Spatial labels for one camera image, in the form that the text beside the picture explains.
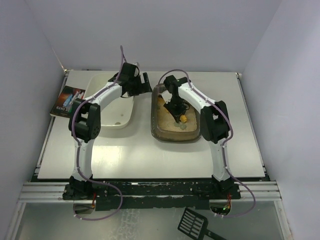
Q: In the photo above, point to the brown litter box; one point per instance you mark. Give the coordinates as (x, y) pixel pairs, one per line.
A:
(164, 127)

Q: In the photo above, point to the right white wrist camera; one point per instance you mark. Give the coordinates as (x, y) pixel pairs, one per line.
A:
(166, 96)

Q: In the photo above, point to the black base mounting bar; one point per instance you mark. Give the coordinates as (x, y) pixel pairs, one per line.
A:
(153, 193)

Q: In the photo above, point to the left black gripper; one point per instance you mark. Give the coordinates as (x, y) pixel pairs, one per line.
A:
(141, 83)

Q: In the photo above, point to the yellow litter scoop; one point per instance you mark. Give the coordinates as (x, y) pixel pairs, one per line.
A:
(183, 118)

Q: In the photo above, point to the green clump four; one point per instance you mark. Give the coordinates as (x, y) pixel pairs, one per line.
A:
(183, 127)

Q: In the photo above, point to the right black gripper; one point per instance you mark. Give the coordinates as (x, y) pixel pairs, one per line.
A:
(175, 108)

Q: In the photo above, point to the green clump three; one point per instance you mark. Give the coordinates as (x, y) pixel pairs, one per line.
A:
(176, 123)

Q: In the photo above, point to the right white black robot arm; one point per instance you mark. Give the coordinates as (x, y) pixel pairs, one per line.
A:
(214, 124)

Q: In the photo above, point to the dark book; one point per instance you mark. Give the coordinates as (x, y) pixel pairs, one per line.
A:
(58, 110)

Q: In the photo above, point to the black slotted spatula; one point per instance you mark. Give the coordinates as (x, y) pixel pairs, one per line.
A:
(195, 226)

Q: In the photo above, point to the aluminium rail frame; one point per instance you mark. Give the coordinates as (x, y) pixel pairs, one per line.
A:
(52, 191)

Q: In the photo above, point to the white plastic tub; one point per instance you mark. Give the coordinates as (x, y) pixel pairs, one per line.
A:
(119, 110)

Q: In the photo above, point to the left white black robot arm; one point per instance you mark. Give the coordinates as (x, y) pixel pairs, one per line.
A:
(85, 120)

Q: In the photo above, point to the pack of markers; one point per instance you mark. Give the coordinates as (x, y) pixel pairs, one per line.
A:
(70, 99)

